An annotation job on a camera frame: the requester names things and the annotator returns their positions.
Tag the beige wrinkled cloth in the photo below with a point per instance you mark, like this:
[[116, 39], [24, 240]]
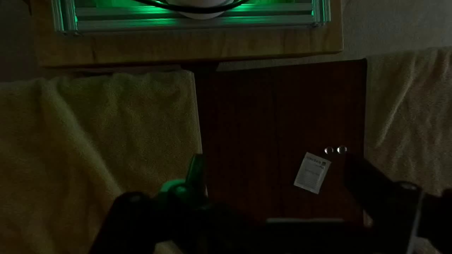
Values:
[[414, 117]]

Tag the small metal bead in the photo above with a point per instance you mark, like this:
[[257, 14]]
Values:
[[329, 151], [342, 150]]

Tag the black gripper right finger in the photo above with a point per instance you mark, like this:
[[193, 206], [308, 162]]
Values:
[[390, 212]]

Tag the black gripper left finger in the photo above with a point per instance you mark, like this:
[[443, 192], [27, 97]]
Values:
[[169, 220]]

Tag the white card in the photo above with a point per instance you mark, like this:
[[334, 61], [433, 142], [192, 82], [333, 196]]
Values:
[[310, 172]]

